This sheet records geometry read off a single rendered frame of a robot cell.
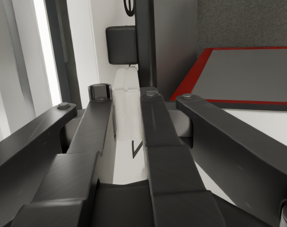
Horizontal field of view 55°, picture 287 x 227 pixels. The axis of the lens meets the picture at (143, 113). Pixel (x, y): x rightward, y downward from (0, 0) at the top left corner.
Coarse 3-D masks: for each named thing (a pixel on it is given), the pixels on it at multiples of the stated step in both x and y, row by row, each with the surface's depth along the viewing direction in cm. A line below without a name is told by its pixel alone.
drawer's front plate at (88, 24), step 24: (72, 0) 18; (96, 0) 19; (120, 0) 23; (72, 24) 19; (96, 24) 19; (120, 24) 23; (96, 48) 19; (96, 72) 20; (120, 144) 24; (120, 168) 25
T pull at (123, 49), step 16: (144, 0) 18; (144, 16) 19; (112, 32) 20; (128, 32) 20; (144, 32) 19; (112, 48) 20; (128, 48) 20; (144, 48) 20; (112, 64) 21; (128, 64) 21; (144, 64) 20; (144, 80) 20
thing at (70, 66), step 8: (64, 0) 28; (64, 8) 28; (64, 16) 29; (64, 24) 29; (64, 32) 29; (72, 40) 29; (72, 48) 30; (72, 56) 30; (72, 64) 30; (72, 72) 31; (72, 80) 31; (72, 88) 32; (72, 96) 32; (80, 96) 32; (80, 104) 32
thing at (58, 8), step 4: (56, 0) 28; (56, 4) 28; (56, 8) 28; (60, 12) 28; (60, 16) 28; (60, 20) 29; (60, 24) 29; (60, 28) 29; (60, 32) 29; (64, 36) 29; (64, 40) 29; (64, 44) 29; (64, 48) 29; (64, 52) 30; (64, 56) 30; (64, 60) 30
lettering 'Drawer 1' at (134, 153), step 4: (124, 0) 23; (128, 0) 24; (124, 4) 23; (128, 12) 24; (132, 12) 25; (132, 144) 27; (140, 144) 30; (132, 148) 27; (140, 148) 30; (132, 152) 27; (136, 152) 28
